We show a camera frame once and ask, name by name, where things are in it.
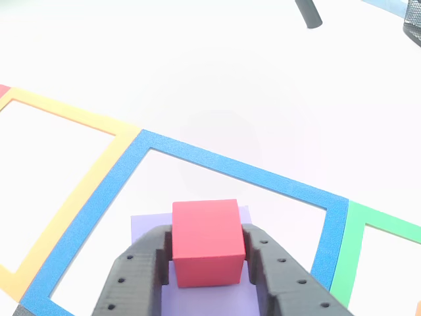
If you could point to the pale blue sheet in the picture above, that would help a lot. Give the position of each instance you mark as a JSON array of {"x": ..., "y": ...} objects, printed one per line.
[{"x": 388, "y": 6}]

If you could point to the green square frame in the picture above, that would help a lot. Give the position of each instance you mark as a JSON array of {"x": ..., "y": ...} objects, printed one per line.
[{"x": 348, "y": 247}]

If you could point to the orange square block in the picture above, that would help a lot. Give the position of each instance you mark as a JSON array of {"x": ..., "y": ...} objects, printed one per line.
[{"x": 418, "y": 309}]

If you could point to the dark grey rod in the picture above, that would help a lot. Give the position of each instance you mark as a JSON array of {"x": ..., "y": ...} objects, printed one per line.
[{"x": 309, "y": 13}]

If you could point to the black mesh object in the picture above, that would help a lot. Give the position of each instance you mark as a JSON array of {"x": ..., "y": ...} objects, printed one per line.
[{"x": 412, "y": 23}]

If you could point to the blue square frame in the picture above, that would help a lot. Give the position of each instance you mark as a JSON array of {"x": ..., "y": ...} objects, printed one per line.
[{"x": 230, "y": 164}]

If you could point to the small red cube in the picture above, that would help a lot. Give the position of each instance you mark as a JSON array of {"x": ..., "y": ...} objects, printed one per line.
[{"x": 205, "y": 230}]

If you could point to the black square frame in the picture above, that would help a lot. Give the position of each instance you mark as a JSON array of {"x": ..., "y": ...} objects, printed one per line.
[{"x": 21, "y": 311}]

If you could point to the orange square frame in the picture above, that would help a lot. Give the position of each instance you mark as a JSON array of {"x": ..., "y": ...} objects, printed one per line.
[{"x": 82, "y": 184}]

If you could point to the large purple square block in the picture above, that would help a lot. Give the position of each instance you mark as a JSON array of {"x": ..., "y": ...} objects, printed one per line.
[{"x": 210, "y": 303}]

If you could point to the red square frame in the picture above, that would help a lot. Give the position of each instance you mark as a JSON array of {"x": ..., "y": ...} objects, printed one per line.
[{"x": 4, "y": 89}]

